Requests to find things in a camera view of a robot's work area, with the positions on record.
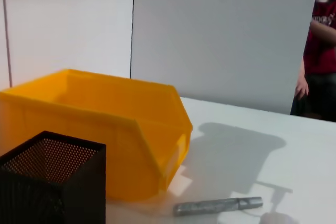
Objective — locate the silver marker pen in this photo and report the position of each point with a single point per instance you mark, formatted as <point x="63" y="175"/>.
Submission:
<point x="215" y="204"/>

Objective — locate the black mesh pen holder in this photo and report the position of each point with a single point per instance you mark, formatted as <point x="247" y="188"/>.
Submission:
<point x="65" y="187"/>

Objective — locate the yellow plastic storage bin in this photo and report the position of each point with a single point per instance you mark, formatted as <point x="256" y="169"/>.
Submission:
<point x="92" y="119"/>

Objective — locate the person in red shirt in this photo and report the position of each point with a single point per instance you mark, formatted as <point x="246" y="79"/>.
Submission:
<point x="321" y="51"/>

